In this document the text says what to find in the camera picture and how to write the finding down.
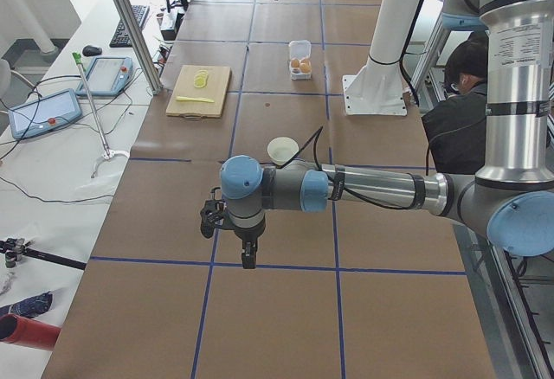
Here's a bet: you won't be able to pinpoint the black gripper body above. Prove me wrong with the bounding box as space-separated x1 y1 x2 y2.
232 218 265 245

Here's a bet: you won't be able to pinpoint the clear plastic egg box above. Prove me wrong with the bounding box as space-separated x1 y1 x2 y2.
288 40 312 80

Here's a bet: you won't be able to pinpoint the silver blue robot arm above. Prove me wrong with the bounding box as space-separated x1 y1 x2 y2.
217 0 553 269

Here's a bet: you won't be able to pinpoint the black box device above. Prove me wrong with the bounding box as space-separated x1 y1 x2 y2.
159 9 184 41

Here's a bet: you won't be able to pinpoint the white bowl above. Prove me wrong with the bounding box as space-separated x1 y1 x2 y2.
267 137 299 166

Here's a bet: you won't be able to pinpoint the wooden cutting board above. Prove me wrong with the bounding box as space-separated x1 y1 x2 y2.
165 65 231 119

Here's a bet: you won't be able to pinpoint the yellow plastic knife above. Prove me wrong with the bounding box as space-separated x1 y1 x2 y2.
176 96 215 103

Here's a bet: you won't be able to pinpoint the metal grabber stick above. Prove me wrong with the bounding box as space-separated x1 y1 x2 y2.
72 52 130 178

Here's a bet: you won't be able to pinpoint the lemon slices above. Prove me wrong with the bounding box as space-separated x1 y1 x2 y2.
193 69 209 89

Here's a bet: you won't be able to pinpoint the far teach pendant tablet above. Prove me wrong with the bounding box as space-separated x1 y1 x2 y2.
86 56 133 99

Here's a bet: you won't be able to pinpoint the teach pendant tablet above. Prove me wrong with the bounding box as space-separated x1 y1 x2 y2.
86 56 133 99
9 89 82 140

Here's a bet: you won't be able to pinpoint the blue patterned cloth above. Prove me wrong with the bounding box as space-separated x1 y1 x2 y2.
1 292 53 318

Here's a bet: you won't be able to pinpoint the black keyboard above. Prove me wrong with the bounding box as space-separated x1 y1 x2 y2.
108 4 151 48

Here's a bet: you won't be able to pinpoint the person in black jacket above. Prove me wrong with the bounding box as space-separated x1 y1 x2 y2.
422 37 488 175

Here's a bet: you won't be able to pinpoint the near teach pendant tablet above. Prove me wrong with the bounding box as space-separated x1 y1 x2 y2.
9 89 82 140

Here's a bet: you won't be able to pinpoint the black tripod rod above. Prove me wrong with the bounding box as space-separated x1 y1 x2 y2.
0 238 87 270

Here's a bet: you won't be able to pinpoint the black computer mouse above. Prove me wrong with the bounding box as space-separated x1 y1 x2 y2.
82 45 103 57

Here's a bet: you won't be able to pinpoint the red cylinder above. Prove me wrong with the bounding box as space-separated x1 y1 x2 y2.
1 314 61 351

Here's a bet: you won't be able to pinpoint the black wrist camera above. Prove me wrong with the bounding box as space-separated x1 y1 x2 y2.
200 187 233 239

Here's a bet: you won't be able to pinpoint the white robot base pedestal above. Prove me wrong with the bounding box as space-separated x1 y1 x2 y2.
343 0 421 116

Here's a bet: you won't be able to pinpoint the aluminium frame post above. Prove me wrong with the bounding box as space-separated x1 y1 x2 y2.
113 0 163 95

